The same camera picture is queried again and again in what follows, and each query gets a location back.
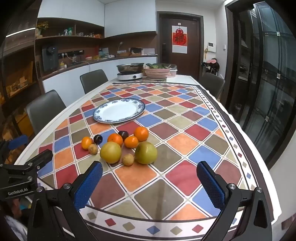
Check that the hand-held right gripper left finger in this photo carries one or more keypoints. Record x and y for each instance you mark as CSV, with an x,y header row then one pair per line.
x,y
89,185

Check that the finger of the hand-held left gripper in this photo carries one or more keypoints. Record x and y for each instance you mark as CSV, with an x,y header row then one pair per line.
x,y
18,141
42,158

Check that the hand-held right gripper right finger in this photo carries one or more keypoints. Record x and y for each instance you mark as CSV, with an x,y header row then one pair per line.
x,y
211,187

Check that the brown kiwi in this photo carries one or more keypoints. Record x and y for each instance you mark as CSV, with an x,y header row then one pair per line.
x,y
128,159
92,149

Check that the large yellow grapefruit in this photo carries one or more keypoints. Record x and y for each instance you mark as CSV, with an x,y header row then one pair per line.
x,y
110,152

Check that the small oval orange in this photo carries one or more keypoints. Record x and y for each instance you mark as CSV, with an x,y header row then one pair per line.
x,y
86,142

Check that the dark purple plum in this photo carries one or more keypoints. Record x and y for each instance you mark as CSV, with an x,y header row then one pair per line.
x,y
98,139
123,134

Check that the large green pear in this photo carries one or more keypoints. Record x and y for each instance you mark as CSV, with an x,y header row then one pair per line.
x,y
146,152

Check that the blue rimmed white plate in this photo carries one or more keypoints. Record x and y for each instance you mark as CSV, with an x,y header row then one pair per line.
x,y
119,113

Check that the grey dining chair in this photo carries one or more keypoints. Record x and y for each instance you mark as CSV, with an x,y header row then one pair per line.
x,y
45,109
93,80
211,83

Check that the colourful checkered tablecloth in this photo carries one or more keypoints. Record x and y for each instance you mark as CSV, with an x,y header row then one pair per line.
x,y
180,129

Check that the wooden display shelf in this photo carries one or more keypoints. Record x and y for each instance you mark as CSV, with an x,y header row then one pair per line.
x,y
18,69

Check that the white counter cabinet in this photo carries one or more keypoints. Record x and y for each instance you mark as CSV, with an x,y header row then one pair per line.
x,y
69,81

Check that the dark water dispenser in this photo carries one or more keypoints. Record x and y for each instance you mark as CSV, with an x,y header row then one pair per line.
x,y
49,58

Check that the black power strip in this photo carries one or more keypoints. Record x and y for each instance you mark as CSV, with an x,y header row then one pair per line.
x,y
70,53

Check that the white induction cooker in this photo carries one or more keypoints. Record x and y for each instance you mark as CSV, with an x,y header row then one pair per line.
x,y
129,76

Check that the glass sliding door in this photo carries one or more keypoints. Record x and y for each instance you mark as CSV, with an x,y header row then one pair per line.
x,y
261,81

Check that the yellow flowers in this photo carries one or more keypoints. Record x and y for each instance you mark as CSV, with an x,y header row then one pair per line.
x,y
42,25

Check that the dark bag with pink item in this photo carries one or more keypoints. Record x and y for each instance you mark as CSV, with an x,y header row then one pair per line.
x,y
210,66

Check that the white plastic basket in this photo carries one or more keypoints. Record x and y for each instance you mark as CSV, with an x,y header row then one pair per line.
x,y
174,70

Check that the steel hot pot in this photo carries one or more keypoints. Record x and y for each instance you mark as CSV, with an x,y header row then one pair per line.
x,y
129,68

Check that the pink woven basket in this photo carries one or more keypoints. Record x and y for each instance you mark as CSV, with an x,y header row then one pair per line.
x,y
157,73

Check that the green leafy vegetables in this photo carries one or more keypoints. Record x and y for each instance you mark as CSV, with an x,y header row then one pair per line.
x,y
157,66

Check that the white intercom panel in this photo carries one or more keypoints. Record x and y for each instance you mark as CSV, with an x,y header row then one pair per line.
x,y
210,47

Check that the dark wooden door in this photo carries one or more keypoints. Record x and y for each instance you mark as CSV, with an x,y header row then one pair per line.
x,y
192,46

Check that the wooden wall shelf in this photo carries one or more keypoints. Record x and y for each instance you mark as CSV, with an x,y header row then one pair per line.
x,y
69,38

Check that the red and white wall poster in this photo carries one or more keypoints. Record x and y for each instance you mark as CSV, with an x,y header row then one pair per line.
x,y
179,39

